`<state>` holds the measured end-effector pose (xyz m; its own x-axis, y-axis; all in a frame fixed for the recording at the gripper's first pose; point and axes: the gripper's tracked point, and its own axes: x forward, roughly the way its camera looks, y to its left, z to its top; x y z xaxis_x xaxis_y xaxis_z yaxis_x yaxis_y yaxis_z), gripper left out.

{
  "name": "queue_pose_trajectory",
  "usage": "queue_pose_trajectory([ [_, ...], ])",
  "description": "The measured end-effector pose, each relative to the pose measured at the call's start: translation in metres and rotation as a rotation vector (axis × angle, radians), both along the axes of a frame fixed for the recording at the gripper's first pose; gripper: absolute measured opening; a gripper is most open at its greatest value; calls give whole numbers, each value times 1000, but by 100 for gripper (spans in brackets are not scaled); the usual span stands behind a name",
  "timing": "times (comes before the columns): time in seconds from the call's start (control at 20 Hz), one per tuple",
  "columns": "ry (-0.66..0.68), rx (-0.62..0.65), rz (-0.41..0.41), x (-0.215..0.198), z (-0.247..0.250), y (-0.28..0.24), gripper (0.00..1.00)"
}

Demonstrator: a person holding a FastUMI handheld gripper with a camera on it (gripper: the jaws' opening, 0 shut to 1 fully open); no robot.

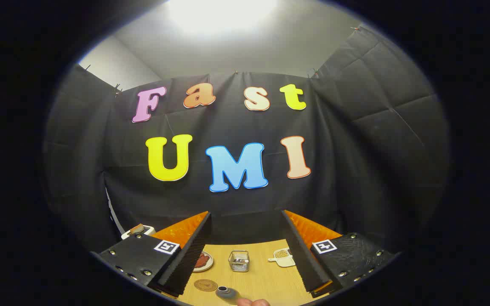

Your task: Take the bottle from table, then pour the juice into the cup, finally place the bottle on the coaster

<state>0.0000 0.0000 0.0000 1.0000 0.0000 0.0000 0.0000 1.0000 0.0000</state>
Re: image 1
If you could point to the red food piece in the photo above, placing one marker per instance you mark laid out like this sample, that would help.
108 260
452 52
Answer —
201 260

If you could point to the white toaster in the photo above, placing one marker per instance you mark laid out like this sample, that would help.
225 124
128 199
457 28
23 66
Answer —
148 230

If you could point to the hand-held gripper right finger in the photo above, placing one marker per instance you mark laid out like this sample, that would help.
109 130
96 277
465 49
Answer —
302 259

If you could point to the wooden table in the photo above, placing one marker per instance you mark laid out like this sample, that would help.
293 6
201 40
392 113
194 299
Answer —
262 282

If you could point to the small white plate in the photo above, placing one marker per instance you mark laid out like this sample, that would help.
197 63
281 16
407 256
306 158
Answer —
208 264

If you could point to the round cork coaster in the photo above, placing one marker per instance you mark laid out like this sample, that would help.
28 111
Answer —
205 285

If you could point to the white divided grain dish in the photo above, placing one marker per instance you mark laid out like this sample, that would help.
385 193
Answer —
282 259

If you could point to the silver metal bottle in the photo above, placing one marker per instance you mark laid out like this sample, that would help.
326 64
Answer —
226 292

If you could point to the brown toast slice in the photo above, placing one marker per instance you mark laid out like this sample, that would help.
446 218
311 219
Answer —
136 229

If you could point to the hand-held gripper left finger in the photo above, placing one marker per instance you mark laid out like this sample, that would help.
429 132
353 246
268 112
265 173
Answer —
192 255

